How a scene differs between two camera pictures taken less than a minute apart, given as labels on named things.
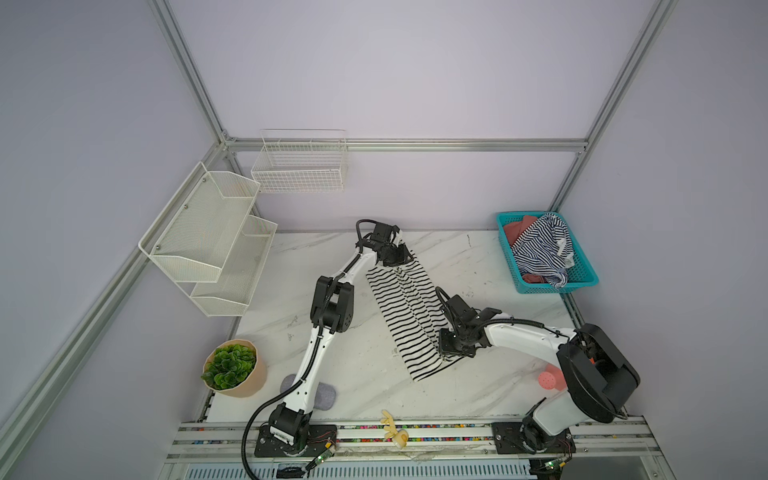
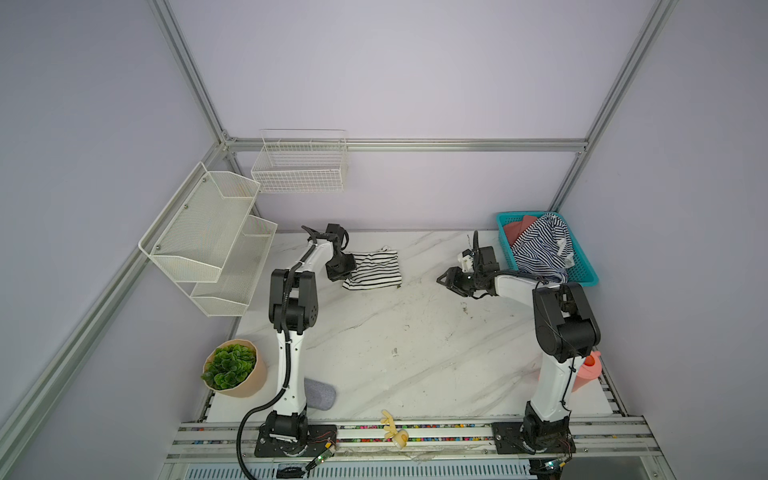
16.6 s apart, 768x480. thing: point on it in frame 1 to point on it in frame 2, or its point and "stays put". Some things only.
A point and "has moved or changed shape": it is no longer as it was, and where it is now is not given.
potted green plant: [235, 369] stays put
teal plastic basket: [580, 275] stays put
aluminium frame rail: [406, 144] stays put
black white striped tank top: [412, 315] has moved or changed shape
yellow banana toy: [399, 437] stays put
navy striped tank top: [544, 250] stays put
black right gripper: [445, 349] to [453, 280]
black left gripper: [403, 252] to [351, 267]
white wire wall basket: [301, 161] stays put
